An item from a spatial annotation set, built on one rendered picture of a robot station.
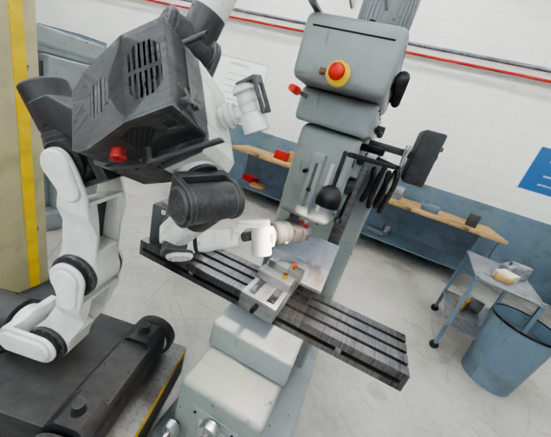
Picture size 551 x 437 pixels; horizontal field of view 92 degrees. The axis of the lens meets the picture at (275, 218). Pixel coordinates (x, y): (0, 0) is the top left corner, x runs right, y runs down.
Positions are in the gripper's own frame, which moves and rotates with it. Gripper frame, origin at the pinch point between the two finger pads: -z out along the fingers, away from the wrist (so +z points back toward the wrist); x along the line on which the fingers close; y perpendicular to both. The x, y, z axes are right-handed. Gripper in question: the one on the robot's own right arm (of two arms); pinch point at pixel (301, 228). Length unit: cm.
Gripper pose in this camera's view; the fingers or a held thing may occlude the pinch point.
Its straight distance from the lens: 107.4
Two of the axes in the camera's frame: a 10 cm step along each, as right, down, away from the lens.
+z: -6.6, 0.9, -7.4
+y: -2.7, 9.0, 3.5
